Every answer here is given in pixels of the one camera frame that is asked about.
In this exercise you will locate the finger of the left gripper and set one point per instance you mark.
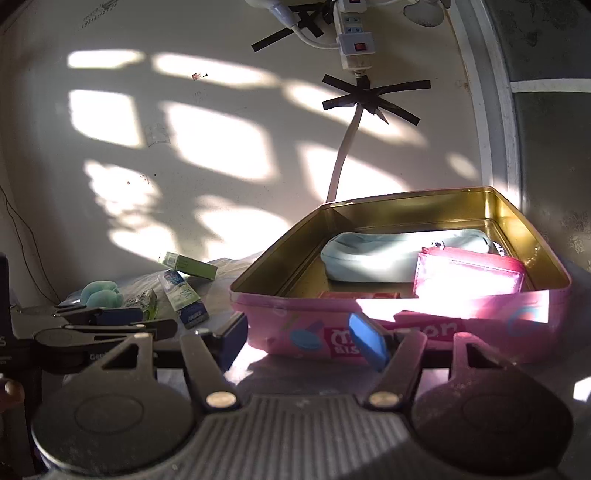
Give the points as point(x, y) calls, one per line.
point(99, 316)
point(71, 348)

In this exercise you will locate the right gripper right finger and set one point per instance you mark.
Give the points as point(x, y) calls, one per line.
point(395, 354)

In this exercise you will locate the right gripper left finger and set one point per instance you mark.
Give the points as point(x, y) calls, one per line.
point(203, 355)

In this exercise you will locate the teal plush toy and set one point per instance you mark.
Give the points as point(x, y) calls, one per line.
point(101, 294)

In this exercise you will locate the green patterned tissue pack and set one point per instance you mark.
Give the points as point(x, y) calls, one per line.
point(146, 302)

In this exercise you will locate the blue white toothpaste box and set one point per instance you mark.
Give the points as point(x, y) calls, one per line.
point(184, 300)

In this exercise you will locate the green toothpaste box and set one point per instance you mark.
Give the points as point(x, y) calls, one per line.
point(189, 266)

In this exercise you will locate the person's hand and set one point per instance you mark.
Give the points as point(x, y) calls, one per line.
point(11, 394)

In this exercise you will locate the striped blue bed sheet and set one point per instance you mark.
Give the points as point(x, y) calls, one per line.
point(444, 307)

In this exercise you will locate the pink wallet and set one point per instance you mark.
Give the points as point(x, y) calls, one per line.
point(448, 271)

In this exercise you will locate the pink macaron biscuit tin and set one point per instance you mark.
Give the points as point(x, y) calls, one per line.
point(295, 310)

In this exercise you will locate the light blue fabric pouch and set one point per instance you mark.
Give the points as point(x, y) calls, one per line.
point(354, 257)

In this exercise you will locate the black tape cross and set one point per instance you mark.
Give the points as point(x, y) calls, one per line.
point(372, 98)

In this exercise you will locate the white power strip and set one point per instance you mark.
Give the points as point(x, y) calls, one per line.
point(356, 44)

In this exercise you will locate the white plug adapter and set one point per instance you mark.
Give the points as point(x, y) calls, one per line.
point(279, 10)

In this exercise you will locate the black tape strips upper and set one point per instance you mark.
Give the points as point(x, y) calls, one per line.
point(266, 42)

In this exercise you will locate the white window frame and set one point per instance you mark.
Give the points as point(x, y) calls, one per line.
point(492, 92)

